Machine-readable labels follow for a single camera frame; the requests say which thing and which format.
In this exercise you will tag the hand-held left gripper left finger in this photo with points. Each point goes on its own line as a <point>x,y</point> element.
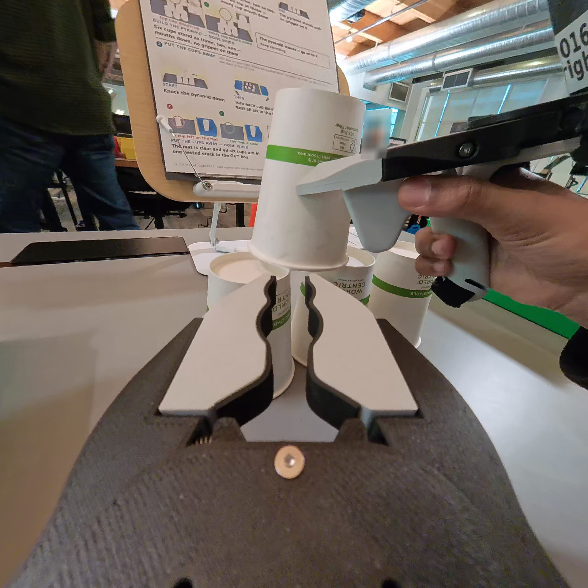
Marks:
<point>216,358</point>

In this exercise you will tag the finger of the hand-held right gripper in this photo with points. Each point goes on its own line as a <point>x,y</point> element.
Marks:
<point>349,172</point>

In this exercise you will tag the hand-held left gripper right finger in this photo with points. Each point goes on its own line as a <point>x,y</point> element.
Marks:
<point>363,358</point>

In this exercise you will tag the white paper cup green band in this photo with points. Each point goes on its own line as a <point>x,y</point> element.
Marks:
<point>294,202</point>
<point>399,317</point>
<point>229,275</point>
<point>356,275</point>

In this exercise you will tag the green plastic bin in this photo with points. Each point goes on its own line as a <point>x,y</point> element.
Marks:
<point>528,312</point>

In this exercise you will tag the person's right forearm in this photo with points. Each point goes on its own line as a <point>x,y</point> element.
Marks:
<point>576,358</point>

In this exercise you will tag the grey desk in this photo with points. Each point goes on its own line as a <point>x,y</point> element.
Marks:
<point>69,321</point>

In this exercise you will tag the black desk panel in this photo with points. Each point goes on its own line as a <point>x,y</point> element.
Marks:
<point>92,250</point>

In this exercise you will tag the person's right hand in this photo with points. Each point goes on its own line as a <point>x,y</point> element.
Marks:
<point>528,239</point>

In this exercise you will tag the orange traffic cone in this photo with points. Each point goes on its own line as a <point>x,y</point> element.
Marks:
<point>251,216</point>

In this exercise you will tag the printed instruction sheet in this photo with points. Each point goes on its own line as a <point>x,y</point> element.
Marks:
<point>220,69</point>

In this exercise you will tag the yellow plastic bin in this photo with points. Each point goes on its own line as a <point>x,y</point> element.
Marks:
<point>127,147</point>

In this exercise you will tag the silver ventilation duct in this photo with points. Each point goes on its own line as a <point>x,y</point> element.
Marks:
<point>436,50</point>

